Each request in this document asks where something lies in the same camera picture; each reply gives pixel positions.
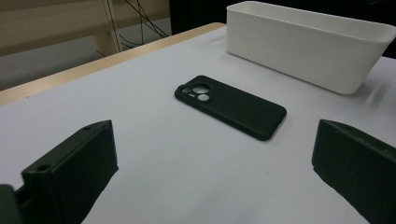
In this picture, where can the black phone case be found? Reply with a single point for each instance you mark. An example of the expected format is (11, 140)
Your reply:
(239, 109)

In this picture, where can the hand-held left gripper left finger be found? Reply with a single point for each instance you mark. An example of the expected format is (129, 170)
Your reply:
(71, 174)

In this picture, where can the white table sheet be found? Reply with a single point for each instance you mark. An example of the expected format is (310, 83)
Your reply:
(186, 174)

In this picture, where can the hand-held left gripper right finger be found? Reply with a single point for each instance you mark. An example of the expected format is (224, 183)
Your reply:
(358, 168)

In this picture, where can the white plastic storage box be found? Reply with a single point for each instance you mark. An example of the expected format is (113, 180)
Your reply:
(295, 53)

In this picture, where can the wooden shelf unit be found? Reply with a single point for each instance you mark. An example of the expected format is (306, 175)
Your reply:
(56, 28)

